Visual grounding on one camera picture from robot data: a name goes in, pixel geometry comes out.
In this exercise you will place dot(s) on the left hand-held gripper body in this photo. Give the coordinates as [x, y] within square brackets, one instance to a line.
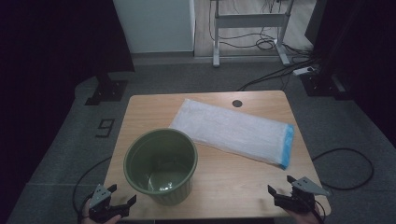
[100, 202]

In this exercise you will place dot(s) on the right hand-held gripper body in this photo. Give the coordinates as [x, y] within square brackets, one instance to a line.
[303, 196]

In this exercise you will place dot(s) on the green plastic bin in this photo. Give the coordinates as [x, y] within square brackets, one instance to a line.
[146, 158]

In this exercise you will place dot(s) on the white blue-edged plastic bag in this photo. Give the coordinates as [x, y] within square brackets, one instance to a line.
[230, 130]

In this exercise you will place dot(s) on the person's left hand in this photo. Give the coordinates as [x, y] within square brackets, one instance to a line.
[86, 217]

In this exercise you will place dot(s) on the person's right hand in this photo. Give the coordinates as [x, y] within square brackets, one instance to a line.
[306, 218]

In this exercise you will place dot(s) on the black stand base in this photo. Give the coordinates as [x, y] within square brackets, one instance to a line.
[107, 90]
[320, 85]

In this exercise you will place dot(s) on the white power strip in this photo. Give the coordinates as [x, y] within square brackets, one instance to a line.
[303, 71]

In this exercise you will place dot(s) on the dark curtain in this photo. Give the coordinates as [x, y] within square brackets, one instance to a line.
[364, 46]
[46, 62]

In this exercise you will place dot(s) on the white cabinet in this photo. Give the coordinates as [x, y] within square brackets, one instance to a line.
[155, 25]

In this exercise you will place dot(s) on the white metal stand frame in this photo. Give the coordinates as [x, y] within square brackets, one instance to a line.
[249, 20]

